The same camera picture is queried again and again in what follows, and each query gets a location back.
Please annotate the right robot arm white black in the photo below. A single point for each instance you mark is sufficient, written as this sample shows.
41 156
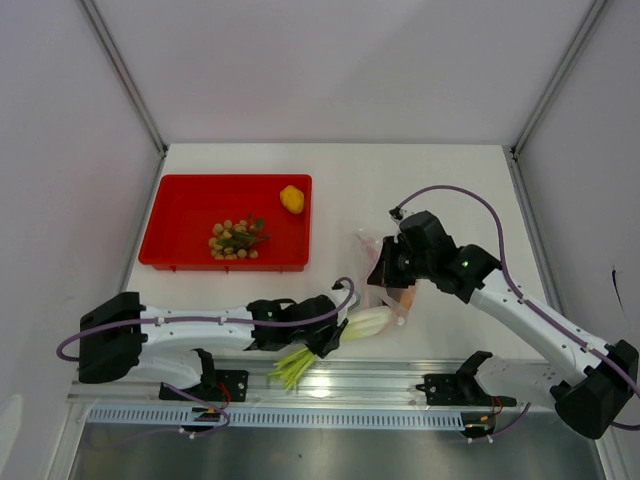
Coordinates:
588 381

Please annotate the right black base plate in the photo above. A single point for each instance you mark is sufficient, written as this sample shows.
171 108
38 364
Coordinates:
458 390

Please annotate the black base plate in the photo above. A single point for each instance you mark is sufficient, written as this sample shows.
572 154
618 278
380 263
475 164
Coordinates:
227 386
458 390

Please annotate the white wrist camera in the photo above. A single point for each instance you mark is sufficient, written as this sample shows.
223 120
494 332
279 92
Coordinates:
344 297
397 214

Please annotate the yellow potato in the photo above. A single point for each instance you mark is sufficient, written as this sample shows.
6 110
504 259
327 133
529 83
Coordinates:
292 199

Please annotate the slotted white cable duct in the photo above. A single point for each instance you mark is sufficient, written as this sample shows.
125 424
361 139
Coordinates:
414 420

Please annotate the orange purple sweet potato slice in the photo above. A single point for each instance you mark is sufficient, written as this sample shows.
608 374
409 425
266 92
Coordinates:
402 299

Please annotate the bunch of tan longans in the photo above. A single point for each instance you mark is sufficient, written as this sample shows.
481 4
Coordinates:
237 240

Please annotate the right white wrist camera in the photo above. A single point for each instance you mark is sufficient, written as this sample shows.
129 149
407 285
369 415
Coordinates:
397 214

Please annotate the right aluminium frame post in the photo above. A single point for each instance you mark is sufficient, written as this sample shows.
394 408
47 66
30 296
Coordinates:
588 25

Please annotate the aluminium mounting rail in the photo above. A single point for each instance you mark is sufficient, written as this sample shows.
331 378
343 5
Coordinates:
328 384

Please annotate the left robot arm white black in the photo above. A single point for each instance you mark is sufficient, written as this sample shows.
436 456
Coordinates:
122 338

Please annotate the left aluminium frame post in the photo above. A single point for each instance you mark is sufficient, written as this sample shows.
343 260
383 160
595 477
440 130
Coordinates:
105 39

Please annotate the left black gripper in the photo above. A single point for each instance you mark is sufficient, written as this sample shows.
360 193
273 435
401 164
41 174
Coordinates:
336 328

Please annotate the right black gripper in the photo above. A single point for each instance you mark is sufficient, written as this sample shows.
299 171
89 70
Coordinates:
384 272

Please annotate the clear pink-dotted zip bag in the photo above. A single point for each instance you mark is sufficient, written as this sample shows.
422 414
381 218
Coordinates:
365 249

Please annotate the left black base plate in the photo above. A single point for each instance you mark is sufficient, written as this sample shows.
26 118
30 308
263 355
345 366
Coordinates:
227 386

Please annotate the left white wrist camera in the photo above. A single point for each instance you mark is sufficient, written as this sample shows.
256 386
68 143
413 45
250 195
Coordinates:
344 297

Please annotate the aluminium frame post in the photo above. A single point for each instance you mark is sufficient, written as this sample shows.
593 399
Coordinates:
588 25
105 39

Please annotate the green celery stalks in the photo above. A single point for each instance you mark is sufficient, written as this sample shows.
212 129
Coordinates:
290 369

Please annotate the red plastic tray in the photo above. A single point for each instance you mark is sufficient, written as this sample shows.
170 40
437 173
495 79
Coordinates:
187 206

